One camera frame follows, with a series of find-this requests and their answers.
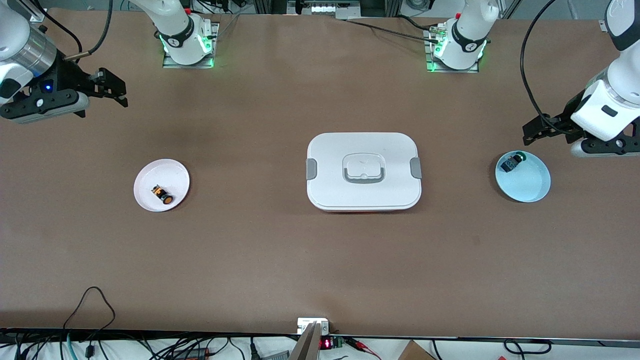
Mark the grey angled metal bracket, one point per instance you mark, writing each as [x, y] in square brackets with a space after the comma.
[306, 345]

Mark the light blue round plate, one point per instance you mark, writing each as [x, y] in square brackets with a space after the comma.
[527, 185]

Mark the brown cardboard piece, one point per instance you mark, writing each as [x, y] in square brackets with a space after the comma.
[415, 352]

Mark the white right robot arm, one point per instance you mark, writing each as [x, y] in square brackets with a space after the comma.
[20, 50]

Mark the white lidded storage box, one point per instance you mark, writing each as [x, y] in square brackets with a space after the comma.
[330, 190]

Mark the white lit control unit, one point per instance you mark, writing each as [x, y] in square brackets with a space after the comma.
[330, 9]

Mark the white mounting block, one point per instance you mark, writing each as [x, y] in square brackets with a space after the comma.
[306, 324]

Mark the blue black small part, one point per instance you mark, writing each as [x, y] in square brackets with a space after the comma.
[512, 162]

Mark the pink round plate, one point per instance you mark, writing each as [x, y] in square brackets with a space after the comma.
[170, 172]

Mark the orange push-button switch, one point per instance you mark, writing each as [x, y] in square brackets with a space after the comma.
[162, 194]

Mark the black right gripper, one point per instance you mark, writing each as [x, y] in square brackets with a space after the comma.
[70, 76]

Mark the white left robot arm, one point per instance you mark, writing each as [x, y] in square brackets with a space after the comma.
[622, 75]

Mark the red LED display module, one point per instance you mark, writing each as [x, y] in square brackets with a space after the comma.
[326, 343]

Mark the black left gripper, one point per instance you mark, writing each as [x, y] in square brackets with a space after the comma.
[563, 121]

